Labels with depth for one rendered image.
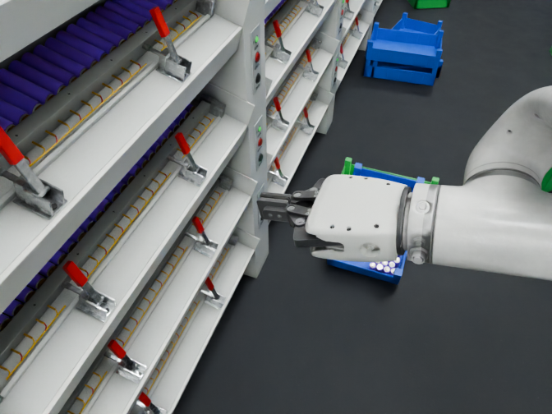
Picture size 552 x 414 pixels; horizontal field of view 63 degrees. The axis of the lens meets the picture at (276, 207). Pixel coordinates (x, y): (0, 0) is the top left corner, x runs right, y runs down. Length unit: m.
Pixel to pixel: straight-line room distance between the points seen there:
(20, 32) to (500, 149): 0.45
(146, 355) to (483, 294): 0.90
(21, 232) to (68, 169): 0.09
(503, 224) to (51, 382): 0.52
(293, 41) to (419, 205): 0.77
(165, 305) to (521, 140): 0.62
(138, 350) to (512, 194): 0.61
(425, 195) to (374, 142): 1.26
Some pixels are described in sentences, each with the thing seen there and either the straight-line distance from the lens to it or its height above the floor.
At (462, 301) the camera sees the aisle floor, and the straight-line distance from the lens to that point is 1.32.
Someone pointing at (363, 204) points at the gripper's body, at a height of 0.69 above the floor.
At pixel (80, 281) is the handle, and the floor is 0.59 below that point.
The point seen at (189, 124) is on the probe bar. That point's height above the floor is 0.57.
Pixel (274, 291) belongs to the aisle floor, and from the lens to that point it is 1.24.
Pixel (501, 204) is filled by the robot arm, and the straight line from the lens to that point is 0.47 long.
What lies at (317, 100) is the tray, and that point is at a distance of 1.66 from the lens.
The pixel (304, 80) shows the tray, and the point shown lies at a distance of 1.39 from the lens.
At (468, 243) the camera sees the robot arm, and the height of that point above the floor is 0.70.
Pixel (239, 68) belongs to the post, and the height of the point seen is 0.63.
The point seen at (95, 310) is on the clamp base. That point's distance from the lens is 0.63.
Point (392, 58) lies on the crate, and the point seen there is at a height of 0.10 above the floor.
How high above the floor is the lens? 1.04
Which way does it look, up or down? 46 degrees down
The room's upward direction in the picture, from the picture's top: straight up
